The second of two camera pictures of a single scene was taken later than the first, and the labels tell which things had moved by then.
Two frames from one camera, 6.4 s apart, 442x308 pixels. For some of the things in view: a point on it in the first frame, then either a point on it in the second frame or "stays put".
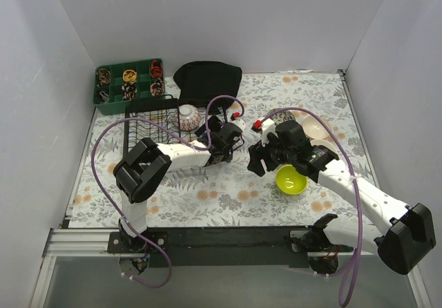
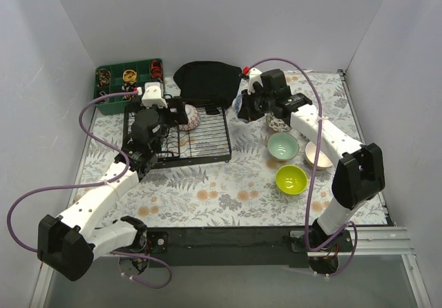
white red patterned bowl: (190, 117) stays put
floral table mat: (233, 193) stays put
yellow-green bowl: (289, 181) stays put
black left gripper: (202, 130) -> (177, 110)
